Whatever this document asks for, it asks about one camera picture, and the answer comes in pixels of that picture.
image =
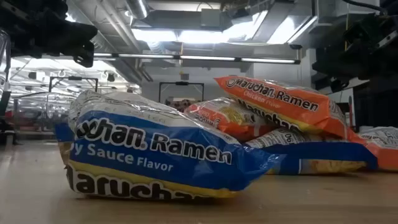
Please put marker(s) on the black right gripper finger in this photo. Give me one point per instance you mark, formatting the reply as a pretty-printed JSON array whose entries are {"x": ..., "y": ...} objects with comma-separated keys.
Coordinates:
[{"x": 339, "y": 85}]

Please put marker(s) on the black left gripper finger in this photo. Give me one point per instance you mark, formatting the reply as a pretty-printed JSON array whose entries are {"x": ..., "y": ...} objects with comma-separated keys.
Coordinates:
[{"x": 84, "y": 56}]

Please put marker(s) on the orange chicken ramen pack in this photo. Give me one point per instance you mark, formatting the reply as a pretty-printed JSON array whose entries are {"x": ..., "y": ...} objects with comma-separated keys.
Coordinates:
[
  {"x": 384, "y": 149},
  {"x": 280, "y": 99},
  {"x": 230, "y": 119}
]

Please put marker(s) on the blue soy sauce ramen pack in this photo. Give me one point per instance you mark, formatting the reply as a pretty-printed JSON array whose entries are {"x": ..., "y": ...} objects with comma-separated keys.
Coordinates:
[
  {"x": 63, "y": 132},
  {"x": 155, "y": 155},
  {"x": 311, "y": 152}
]

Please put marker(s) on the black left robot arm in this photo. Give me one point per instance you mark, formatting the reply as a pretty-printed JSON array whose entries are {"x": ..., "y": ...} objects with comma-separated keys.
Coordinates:
[{"x": 28, "y": 14}]

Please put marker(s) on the whiteboard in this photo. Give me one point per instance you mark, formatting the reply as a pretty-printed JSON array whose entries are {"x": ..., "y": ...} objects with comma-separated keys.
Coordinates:
[{"x": 340, "y": 102}]

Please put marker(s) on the red floor stand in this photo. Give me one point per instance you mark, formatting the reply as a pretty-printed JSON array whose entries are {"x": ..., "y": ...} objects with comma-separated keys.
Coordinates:
[{"x": 350, "y": 112}]

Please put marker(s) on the slanted ceiling light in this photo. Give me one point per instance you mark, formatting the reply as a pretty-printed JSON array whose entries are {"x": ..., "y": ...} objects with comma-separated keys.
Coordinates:
[{"x": 289, "y": 31}]

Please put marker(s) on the red storage shelf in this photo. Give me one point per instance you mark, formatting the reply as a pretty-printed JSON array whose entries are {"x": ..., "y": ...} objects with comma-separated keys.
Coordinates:
[{"x": 21, "y": 119}]

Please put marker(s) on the bright ceiling light panel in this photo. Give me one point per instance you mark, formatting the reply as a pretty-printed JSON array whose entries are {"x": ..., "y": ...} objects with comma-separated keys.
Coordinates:
[{"x": 174, "y": 35}]

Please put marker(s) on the red patterned cloth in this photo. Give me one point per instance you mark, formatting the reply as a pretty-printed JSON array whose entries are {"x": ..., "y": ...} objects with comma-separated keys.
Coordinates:
[{"x": 180, "y": 105}]

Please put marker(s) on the long LED light bar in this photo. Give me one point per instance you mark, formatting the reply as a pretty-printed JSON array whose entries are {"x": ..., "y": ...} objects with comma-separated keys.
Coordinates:
[{"x": 202, "y": 58}]

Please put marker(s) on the black frame rig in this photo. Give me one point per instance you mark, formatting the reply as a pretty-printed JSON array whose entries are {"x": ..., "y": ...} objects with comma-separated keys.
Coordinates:
[
  {"x": 74, "y": 78},
  {"x": 182, "y": 83}
]

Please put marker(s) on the black security camera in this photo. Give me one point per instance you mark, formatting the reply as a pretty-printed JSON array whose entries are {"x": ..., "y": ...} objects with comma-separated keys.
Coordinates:
[{"x": 295, "y": 47}]

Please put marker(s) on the round metal air duct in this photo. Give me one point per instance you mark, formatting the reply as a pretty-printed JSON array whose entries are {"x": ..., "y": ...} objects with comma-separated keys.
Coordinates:
[{"x": 138, "y": 9}]

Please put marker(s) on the grey wall sign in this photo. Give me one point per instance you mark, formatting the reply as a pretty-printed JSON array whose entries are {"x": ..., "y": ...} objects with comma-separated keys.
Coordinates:
[{"x": 184, "y": 76}]

